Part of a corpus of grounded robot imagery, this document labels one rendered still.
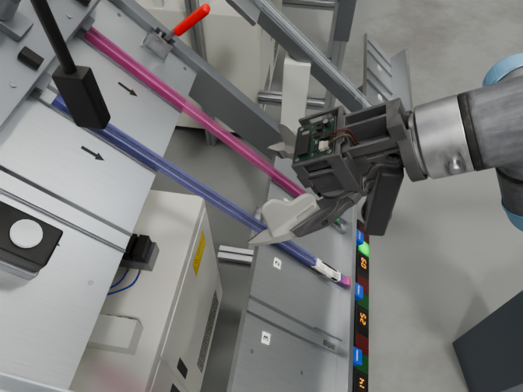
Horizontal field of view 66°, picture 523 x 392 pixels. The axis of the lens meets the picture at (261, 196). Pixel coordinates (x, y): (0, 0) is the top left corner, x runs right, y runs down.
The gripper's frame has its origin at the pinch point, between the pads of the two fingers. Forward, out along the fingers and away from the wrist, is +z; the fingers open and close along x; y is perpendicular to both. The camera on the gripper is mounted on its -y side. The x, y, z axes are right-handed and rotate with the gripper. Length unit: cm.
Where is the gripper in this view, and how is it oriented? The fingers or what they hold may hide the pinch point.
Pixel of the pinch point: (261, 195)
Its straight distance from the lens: 51.5
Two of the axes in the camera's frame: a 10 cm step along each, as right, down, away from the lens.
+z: -8.4, 2.0, 5.0
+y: -5.2, -5.7, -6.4
